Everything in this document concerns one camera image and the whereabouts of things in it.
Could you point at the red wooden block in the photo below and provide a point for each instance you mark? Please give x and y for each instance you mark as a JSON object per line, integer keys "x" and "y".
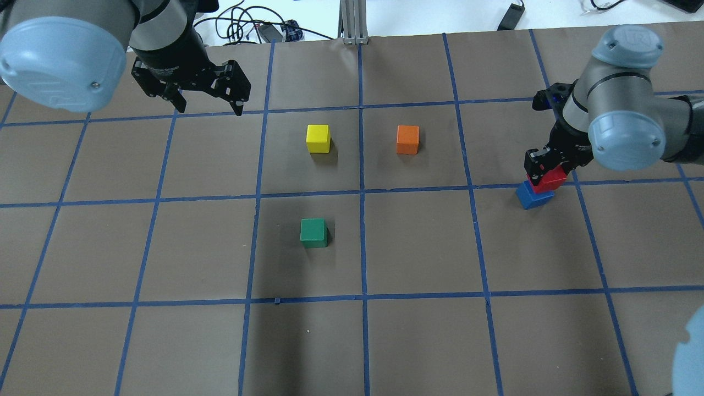
{"x": 551, "y": 181}

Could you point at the blue wooden block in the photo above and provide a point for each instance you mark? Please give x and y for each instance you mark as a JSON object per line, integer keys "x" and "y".
{"x": 530, "y": 199}

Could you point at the yellow wooden block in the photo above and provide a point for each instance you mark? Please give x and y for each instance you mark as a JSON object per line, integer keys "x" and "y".
{"x": 318, "y": 138}

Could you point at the orange wooden block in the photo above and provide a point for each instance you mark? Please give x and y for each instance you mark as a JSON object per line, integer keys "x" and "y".
{"x": 408, "y": 140}

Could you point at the green wooden block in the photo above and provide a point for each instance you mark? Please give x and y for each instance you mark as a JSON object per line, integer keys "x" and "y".
{"x": 314, "y": 233}

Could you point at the black power adapter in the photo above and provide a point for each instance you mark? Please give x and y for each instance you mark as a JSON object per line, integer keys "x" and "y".
{"x": 511, "y": 17}

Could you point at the brown paper table mat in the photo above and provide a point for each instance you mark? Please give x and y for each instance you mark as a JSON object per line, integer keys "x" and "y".
{"x": 112, "y": 287}

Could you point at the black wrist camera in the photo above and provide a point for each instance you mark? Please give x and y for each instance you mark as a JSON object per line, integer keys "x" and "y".
{"x": 552, "y": 98}

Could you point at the aluminium frame post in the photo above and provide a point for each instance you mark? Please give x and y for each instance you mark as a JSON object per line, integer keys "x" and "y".
{"x": 352, "y": 25}

